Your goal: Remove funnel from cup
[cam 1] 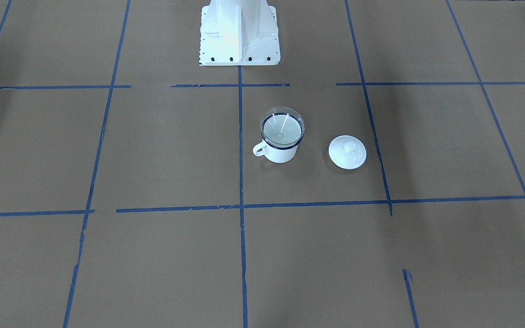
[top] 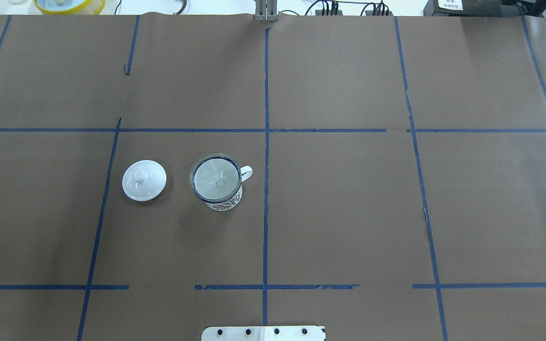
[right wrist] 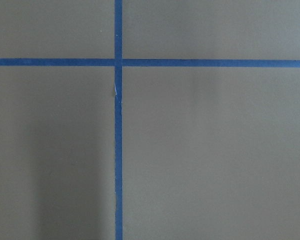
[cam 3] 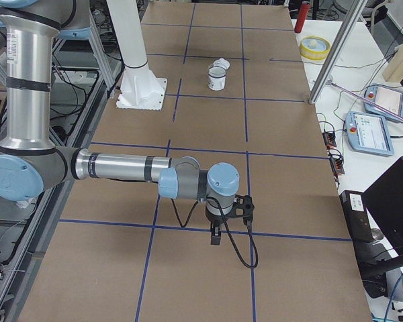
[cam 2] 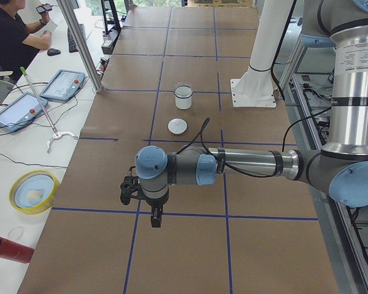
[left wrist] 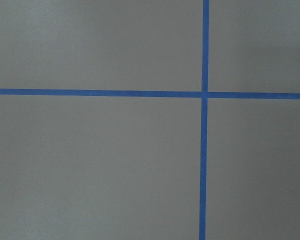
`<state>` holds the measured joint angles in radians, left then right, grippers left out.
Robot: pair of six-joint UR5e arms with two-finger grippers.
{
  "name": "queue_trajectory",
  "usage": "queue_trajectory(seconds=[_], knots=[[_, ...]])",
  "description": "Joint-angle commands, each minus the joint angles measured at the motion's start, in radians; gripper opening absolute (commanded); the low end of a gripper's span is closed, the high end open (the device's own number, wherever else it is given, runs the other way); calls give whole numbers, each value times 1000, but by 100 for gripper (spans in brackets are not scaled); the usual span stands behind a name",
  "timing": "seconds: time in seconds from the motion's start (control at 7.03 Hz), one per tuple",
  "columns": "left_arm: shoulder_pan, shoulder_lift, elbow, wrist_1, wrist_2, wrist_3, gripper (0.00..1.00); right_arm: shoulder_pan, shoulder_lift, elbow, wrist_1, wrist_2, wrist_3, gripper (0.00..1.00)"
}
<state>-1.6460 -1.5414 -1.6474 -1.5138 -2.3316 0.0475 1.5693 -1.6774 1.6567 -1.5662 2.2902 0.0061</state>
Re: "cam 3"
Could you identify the white enamel cup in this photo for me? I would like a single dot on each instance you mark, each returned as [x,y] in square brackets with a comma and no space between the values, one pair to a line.
[216,78]

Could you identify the pink grabber stick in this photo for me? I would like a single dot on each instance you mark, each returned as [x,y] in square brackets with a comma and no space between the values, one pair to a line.
[369,102]

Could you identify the red cylinder bottle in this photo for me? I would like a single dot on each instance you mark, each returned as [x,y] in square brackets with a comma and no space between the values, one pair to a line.
[302,15]

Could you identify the near blue teach pendant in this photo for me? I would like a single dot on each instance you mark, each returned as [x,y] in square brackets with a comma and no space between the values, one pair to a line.
[368,133]

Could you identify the white cup lid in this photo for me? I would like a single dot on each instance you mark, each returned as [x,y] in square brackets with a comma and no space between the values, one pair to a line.
[223,63]

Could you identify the orange circuit board lower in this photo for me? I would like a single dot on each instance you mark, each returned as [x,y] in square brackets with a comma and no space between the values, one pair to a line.
[336,163]

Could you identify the blue teach pendant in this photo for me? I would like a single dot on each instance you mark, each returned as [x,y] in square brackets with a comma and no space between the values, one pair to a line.
[368,133]
[386,97]

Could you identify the orange circuit board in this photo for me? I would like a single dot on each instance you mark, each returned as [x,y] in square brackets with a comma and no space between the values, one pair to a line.
[329,138]
[336,163]

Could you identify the far blue teach pendant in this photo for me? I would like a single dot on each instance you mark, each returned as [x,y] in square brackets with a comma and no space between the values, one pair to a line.
[386,97]

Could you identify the aluminium frame post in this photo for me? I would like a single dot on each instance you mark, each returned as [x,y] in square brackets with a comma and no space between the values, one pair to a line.
[339,42]

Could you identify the black desktop box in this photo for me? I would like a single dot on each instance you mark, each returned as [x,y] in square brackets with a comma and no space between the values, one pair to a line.
[356,216]

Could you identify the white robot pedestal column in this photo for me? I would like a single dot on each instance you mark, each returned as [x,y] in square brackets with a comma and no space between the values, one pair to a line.
[140,88]

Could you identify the yellow tape roll with dish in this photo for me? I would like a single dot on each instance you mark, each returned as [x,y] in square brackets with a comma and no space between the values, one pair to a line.
[314,48]

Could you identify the orange circuit board upper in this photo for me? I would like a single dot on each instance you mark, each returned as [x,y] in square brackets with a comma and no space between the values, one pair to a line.
[329,138]

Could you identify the black computer monitor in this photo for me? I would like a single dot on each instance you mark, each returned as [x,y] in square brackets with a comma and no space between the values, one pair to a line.
[384,200]

